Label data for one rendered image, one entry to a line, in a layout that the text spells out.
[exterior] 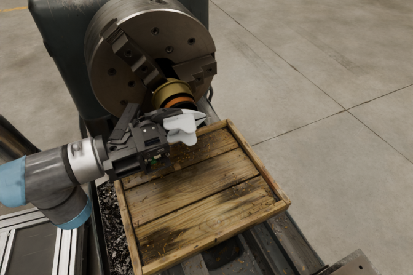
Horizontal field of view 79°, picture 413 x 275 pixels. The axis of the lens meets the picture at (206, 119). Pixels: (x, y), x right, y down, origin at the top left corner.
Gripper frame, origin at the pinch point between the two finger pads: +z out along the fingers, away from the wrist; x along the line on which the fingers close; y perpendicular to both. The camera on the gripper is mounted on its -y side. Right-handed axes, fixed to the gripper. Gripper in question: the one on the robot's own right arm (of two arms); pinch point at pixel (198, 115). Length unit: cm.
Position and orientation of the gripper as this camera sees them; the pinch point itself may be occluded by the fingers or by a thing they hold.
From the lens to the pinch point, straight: 52.3
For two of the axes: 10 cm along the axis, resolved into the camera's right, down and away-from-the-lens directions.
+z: 9.1, -3.0, 2.9
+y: 4.2, 6.5, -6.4
